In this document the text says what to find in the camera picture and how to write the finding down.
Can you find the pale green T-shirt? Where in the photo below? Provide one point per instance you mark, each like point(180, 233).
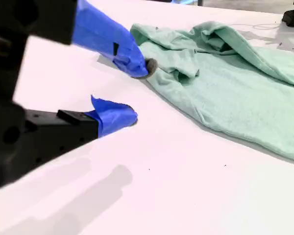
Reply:
point(235, 98)

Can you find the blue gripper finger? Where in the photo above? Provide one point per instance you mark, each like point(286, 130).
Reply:
point(105, 36)
point(88, 124)

